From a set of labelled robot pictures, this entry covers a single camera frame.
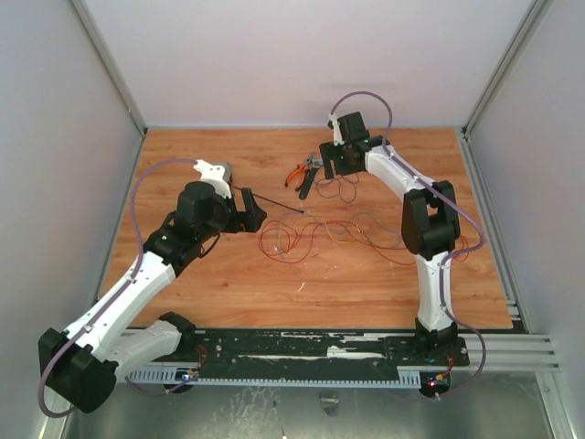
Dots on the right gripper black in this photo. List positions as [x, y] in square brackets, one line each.
[329, 158]

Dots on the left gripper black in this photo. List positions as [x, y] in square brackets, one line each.
[249, 220]

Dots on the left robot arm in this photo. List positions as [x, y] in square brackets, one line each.
[83, 362]

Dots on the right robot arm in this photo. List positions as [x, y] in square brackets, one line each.
[429, 226]

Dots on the black zip tie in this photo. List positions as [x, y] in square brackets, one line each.
[278, 203]

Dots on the black adjustable wrench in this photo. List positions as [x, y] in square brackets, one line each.
[310, 172]

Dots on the small orange needle-nose pliers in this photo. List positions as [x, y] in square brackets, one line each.
[301, 170]

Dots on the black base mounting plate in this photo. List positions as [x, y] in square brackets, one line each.
[309, 355]

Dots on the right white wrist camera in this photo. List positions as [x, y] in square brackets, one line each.
[334, 125]

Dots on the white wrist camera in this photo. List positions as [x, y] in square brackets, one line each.
[218, 175]
[334, 125]

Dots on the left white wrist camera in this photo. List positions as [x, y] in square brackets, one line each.
[218, 175]

